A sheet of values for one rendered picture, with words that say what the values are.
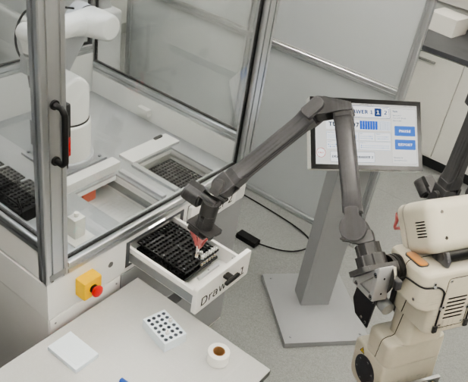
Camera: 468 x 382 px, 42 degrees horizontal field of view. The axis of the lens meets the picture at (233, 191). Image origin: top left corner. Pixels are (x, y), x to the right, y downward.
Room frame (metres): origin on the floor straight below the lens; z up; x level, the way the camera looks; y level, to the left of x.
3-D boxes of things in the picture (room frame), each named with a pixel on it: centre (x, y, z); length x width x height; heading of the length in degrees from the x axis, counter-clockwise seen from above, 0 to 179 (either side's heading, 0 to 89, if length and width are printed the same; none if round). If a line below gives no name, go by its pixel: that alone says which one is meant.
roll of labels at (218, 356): (1.29, -0.04, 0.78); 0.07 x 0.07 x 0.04
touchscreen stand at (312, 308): (2.40, -0.52, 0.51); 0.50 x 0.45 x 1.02; 16
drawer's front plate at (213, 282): (1.53, -0.01, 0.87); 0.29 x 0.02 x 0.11; 148
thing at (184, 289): (1.64, 0.16, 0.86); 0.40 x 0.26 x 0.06; 58
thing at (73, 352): (1.22, 0.39, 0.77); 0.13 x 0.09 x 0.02; 58
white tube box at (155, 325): (1.36, 0.14, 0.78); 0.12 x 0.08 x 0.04; 45
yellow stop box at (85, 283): (1.40, 0.40, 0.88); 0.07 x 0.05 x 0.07; 148
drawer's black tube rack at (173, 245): (1.64, 0.16, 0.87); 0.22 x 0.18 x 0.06; 58
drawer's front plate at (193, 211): (1.96, 0.07, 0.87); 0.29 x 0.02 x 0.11; 148
